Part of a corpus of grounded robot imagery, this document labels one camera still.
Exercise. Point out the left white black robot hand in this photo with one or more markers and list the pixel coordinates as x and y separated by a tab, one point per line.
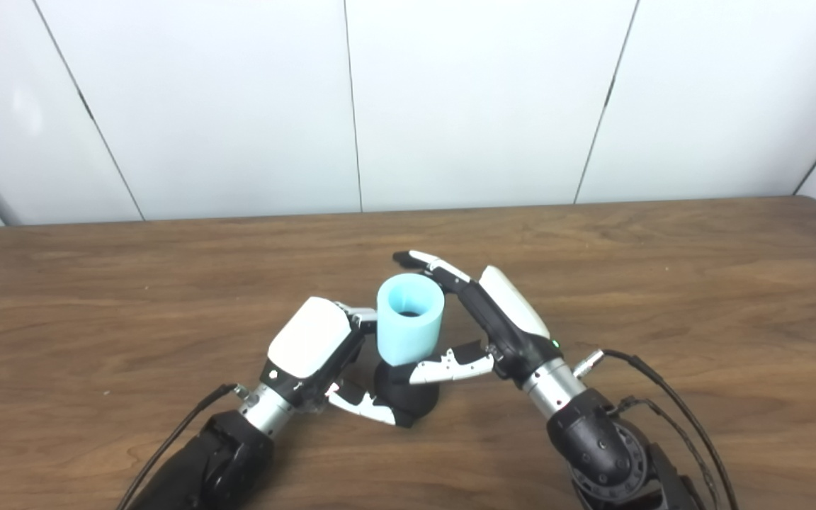
305	340

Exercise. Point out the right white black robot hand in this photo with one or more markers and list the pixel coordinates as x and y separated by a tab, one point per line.
514	326

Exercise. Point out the black funnel-shaped nozzle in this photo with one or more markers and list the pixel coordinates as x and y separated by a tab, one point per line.
415	398

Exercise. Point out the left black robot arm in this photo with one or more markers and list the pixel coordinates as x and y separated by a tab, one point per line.
202	467

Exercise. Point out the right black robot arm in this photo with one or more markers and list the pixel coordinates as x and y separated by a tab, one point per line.
592	439

